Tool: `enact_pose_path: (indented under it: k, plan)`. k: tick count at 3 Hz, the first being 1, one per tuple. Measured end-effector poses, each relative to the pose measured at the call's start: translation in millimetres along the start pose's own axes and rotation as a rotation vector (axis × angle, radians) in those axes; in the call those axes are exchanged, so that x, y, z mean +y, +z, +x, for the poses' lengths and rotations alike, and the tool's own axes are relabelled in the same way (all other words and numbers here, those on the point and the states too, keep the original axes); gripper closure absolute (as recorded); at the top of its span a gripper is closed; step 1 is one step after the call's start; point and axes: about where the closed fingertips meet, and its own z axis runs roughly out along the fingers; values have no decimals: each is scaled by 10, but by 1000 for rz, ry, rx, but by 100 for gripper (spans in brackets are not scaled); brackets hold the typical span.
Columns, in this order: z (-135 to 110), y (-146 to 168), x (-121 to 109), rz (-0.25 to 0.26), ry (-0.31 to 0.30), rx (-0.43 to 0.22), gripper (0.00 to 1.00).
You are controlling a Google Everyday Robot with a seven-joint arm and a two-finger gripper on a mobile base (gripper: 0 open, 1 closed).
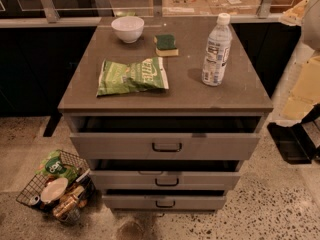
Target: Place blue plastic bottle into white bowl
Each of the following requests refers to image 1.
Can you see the white bowl in basket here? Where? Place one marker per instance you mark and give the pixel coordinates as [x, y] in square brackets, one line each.
[54, 190]

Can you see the green yellow sponge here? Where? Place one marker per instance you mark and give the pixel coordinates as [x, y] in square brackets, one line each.
[165, 45]

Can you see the white ceramic bowl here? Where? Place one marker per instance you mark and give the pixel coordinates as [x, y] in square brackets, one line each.
[128, 28]

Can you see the green snack bag in basket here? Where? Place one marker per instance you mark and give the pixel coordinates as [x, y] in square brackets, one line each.
[53, 166]

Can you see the middle grey drawer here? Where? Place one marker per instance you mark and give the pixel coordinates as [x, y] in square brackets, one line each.
[167, 175]

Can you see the silver can in basket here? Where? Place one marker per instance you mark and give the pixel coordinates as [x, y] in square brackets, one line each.
[34, 201]

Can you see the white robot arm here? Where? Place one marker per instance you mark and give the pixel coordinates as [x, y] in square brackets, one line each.
[311, 27]

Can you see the bottom grey drawer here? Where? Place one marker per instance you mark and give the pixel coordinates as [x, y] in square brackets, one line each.
[198, 200]

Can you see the green chip bag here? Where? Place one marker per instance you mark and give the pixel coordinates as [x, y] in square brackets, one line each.
[117, 78]

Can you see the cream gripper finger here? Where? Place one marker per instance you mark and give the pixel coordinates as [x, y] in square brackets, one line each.
[306, 92]

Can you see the grey drawer cabinet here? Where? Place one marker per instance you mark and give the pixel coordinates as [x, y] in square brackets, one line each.
[241, 94]

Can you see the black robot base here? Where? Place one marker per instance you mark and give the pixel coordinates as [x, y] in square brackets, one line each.
[293, 143]

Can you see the clear blue plastic water bottle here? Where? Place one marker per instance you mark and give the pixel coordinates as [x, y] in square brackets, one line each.
[217, 51]

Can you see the black wire basket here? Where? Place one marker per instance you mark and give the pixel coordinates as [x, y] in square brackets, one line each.
[82, 187]

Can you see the top grey drawer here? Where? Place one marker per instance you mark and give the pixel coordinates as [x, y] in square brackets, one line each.
[166, 138]

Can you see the gold packet in basket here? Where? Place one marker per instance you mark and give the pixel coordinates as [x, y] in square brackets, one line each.
[62, 208]

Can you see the grey drawer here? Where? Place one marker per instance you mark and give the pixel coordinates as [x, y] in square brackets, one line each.
[198, 200]
[167, 175]
[166, 138]

